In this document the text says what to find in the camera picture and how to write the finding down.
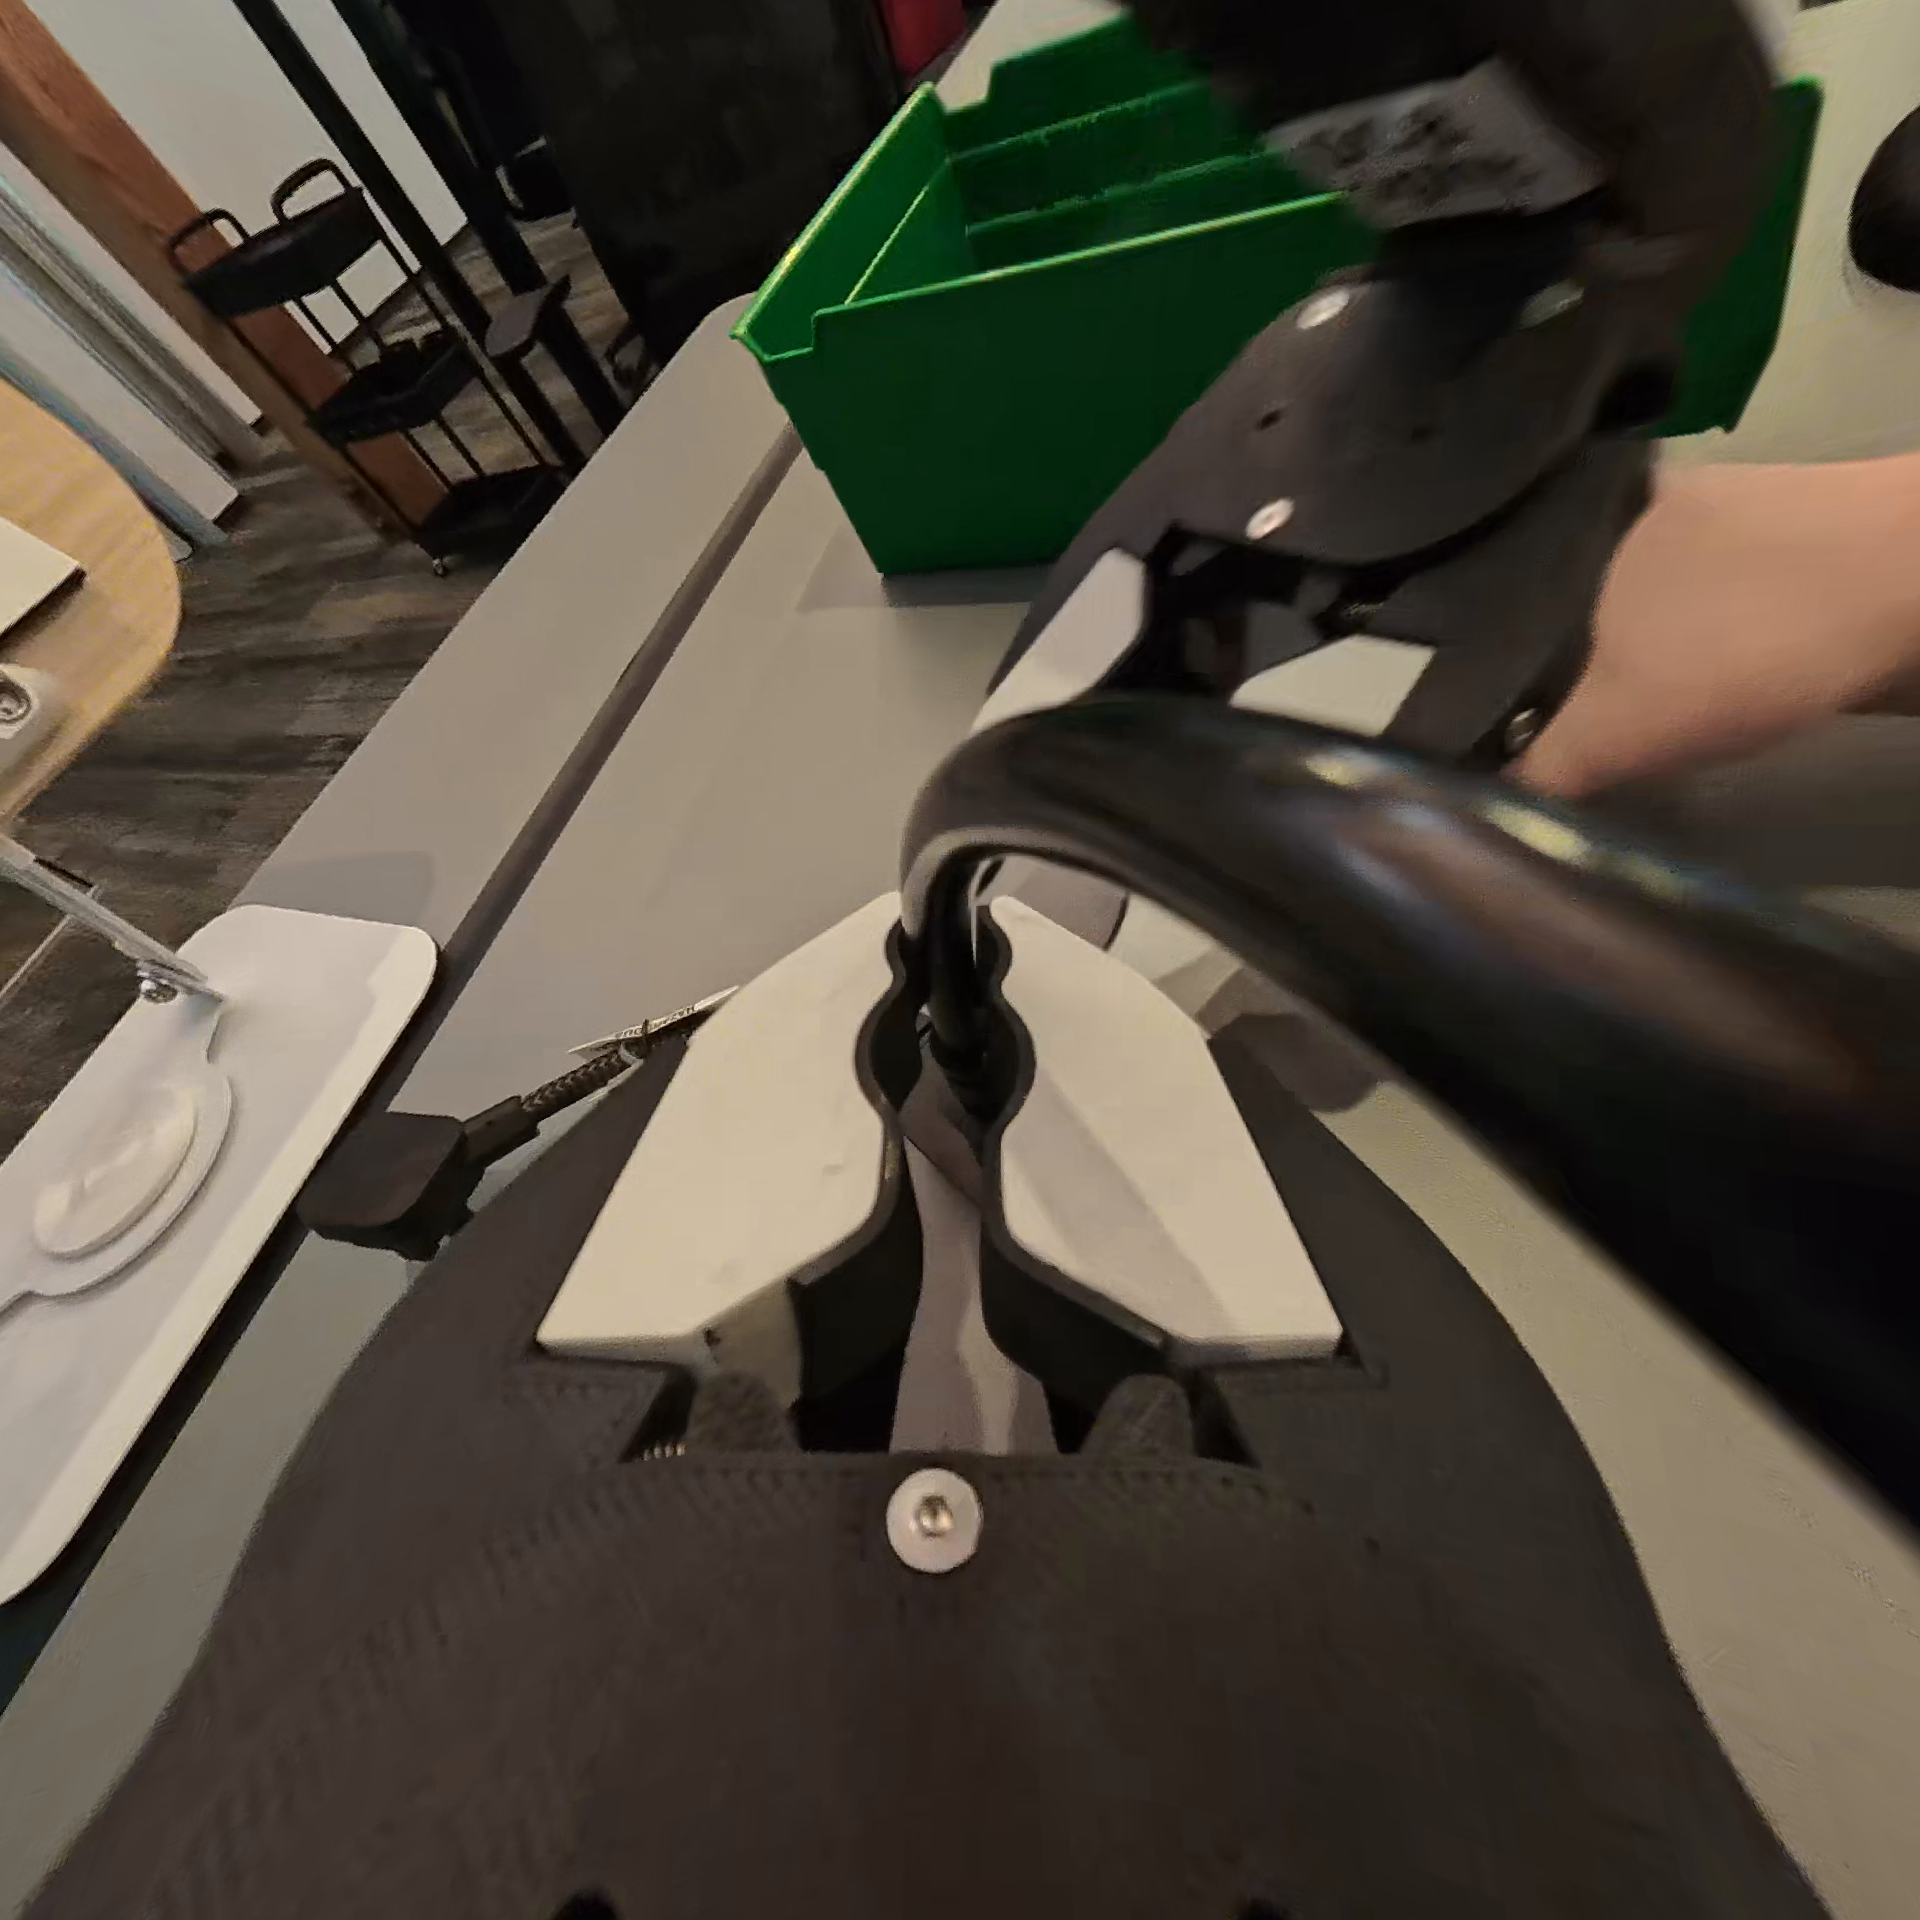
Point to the printed instruction sheet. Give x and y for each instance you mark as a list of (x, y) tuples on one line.
[(30, 578)]

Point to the black utility cart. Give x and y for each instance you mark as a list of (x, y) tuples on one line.
[(390, 404)]

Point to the black metal post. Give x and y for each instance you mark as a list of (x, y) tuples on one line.
[(420, 210)]

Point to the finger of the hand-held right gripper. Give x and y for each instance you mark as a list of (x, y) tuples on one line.
[(1081, 645), (1350, 683)]

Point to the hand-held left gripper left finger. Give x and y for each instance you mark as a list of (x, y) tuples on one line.
[(735, 1185)]

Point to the person's right forearm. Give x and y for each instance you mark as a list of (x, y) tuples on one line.
[(1771, 600)]

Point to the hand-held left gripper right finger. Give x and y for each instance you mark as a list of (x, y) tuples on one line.
[(1171, 1200)]

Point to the white stand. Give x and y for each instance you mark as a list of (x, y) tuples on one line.
[(301, 1050)]

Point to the green plastic bin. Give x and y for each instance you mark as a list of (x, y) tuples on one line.
[(931, 434)]

